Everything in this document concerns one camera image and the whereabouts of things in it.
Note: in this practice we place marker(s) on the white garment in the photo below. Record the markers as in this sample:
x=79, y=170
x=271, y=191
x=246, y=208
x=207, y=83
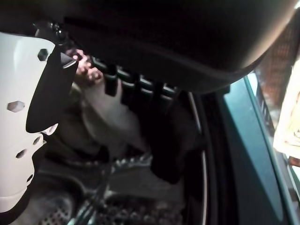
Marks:
x=110, y=117

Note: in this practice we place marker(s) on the grey front-load washing machine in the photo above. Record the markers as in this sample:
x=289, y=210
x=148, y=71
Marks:
x=131, y=211

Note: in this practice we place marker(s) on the rectangular wicker basket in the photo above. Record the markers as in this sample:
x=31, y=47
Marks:
x=281, y=58

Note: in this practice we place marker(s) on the black garment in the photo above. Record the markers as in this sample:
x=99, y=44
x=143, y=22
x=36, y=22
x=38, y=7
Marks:
x=171, y=152

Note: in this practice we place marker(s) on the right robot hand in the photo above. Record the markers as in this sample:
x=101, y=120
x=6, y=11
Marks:
x=164, y=30

